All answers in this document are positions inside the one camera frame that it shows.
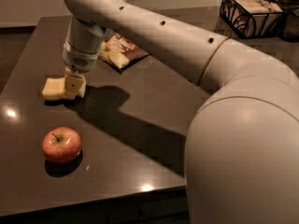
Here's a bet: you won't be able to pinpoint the dark cabinet drawers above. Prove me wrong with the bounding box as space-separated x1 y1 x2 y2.
0 188 190 224

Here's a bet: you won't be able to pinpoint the yellow sponge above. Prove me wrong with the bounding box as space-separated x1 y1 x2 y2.
42 77 66 101

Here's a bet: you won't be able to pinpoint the napkin stack in basket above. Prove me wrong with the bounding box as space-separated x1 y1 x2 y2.
226 0 284 37

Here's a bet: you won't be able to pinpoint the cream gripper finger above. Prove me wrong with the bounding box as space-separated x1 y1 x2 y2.
64 74 86 100

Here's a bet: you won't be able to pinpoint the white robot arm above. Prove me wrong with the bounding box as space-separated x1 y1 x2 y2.
64 0 299 224

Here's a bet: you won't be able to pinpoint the brown chip bag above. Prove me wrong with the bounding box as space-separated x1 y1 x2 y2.
99 33 148 71

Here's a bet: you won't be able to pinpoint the black wire basket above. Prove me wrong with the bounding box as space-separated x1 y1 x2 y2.
219 0 286 40

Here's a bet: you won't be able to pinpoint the red apple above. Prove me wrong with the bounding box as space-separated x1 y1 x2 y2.
42 127 82 164

